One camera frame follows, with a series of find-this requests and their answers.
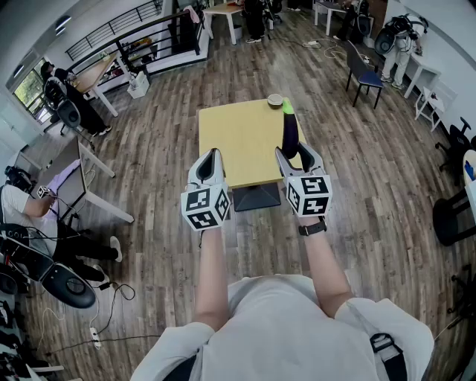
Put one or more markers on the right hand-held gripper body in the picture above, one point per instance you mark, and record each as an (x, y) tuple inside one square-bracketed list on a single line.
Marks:
[(308, 195)]

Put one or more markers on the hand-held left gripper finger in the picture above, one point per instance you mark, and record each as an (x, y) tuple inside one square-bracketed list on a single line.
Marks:
[(219, 167), (201, 165)]

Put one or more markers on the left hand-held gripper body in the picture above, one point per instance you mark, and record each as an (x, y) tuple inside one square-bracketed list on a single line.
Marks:
[(204, 208)]

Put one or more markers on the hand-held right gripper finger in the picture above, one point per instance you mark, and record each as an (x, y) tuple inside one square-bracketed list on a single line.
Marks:
[(287, 165), (309, 160)]

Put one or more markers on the purple eggplant with green stem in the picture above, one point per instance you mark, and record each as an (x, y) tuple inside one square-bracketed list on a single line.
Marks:
[(290, 130)]

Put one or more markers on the person's right forearm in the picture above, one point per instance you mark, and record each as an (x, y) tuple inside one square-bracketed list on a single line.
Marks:
[(324, 268)]

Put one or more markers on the person's left forearm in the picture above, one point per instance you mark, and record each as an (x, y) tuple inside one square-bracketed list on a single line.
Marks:
[(210, 275)]

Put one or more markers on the black wristwatch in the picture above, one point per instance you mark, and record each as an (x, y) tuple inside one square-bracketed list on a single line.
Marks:
[(311, 228)]

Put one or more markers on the black table base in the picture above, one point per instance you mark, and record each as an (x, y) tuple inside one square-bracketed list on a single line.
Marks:
[(256, 197)]

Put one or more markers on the brown cup with white top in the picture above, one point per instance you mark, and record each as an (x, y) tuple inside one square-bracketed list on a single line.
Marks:
[(275, 100)]

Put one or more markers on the white storage box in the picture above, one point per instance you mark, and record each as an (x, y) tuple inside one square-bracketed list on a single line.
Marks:
[(138, 86)]

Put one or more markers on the dark chair with blue seat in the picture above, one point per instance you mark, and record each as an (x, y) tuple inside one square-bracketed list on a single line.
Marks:
[(362, 72)]

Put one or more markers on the grey desk with white legs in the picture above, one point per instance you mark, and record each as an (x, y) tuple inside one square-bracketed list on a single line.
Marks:
[(70, 175)]

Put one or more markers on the person's white shirt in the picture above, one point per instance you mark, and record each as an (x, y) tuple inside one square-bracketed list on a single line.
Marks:
[(290, 327)]

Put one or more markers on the white slatted chair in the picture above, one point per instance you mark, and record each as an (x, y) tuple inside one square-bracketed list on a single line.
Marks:
[(437, 102)]

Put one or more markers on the purple cloth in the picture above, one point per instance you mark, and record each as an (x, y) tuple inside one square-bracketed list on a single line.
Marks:
[(61, 178)]

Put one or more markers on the wooden table with white legs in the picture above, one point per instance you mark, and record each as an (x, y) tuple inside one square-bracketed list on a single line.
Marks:
[(93, 74)]

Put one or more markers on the black round stool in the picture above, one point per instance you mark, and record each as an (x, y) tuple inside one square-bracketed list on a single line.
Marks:
[(451, 219)]

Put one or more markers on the black metal railing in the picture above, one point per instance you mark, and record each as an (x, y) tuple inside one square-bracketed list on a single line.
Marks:
[(148, 29)]

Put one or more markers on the black office chair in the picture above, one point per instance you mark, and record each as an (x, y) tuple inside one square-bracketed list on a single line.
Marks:
[(457, 145)]

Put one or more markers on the pink cloth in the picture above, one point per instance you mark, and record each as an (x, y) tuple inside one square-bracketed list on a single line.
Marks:
[(192, 14)]

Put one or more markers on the white table with wooden top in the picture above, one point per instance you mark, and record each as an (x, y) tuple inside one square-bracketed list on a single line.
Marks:
[(223, 9)]

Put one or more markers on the white power strip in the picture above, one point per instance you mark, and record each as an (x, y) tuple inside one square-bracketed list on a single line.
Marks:
[(95, 338)]

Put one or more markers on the window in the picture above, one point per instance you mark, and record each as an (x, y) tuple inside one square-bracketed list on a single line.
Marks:
[(31, 89)]

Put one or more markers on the white wall desk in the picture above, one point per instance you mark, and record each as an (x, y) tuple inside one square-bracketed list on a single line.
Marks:
[(422, 70)]

